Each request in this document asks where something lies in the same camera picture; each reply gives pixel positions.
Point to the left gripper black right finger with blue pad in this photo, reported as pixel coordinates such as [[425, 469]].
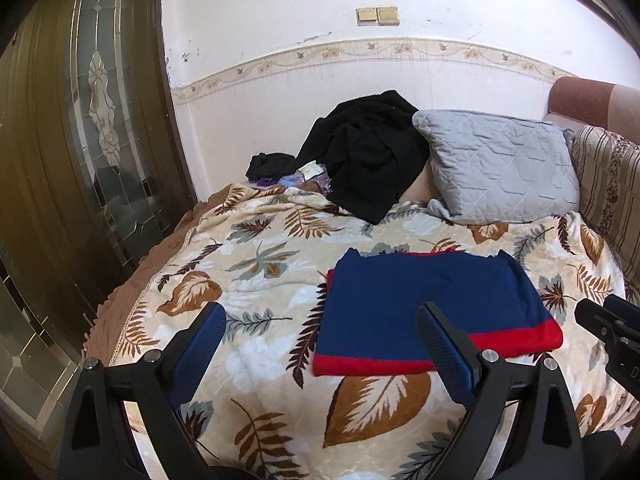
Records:
[[544, 441]]

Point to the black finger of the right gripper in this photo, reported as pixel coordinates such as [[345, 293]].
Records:
[[622, 309], [598, 321]]

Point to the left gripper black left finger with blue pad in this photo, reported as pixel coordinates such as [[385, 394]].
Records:
[[97, 439]]

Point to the striped brown floral cushion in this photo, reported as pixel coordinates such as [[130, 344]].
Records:
[[607, 167]]

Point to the grey quilted pillow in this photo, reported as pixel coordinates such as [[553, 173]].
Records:
[[488, 168]]

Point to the pink upholstered headboard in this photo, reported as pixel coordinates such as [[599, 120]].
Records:
[[614, 107]]

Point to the leaf-patterned beige blanket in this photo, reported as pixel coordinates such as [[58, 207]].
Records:
[[264, 256]]

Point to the large black garment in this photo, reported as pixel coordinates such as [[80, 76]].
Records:
[[371, 151]]

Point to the brown door with glass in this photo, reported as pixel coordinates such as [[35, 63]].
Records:
[[92, 178]]

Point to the small purple cloth pile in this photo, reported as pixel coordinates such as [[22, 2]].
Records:
[[310, 177]]

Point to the small black cloth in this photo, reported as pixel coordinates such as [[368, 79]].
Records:
[[271, 167]]

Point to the beige wall switch right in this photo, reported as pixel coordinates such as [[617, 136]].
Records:
[[388, 16]]

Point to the beige wall switch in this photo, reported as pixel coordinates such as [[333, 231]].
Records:
[[367, 16], [388, 16]]

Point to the beige wall switch left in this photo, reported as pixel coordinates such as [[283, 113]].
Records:
[[367, 16]]

